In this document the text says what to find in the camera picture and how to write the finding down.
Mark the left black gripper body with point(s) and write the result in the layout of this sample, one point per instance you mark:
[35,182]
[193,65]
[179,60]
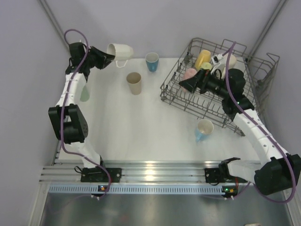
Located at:
[93,59]

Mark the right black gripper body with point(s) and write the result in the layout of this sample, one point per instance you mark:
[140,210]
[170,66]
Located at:
[209,83]

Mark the pink mug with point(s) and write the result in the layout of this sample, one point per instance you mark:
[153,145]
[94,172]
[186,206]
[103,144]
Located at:
[189,73]

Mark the pale yellow-green mug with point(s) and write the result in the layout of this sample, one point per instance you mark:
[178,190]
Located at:
[206,66]

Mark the white mug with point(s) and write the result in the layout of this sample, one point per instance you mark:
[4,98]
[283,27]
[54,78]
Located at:
[122,53]

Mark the yellow mug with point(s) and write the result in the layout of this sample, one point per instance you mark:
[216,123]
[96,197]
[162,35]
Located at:
[204,57]

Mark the floral cream mug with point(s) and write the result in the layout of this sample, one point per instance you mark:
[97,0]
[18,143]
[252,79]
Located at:
[232,63]

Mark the light blue mug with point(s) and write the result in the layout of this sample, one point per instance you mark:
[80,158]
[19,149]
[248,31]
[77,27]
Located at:
[203,129]

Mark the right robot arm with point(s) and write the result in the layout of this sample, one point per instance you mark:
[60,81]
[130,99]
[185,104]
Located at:
[279,170]

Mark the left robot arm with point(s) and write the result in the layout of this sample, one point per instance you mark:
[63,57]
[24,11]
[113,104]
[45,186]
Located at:
[68,121]

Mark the beige tumbler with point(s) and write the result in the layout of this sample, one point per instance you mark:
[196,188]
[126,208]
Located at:
[134,81]

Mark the green tumbler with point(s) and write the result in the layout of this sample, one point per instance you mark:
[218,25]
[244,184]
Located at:
[85,94]

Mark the dark blue mug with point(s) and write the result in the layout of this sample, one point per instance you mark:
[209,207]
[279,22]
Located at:
[152,60]

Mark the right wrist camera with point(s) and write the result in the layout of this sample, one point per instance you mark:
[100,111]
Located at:
[218,63]

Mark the grey wire dish rack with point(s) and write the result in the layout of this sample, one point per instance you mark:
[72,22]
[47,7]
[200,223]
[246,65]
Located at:
[250,81]

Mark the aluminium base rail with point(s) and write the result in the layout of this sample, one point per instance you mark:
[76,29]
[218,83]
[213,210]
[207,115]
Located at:
[137,172]

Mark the perforated cable tray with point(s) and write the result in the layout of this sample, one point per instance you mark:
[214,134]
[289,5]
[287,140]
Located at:
[141,189]

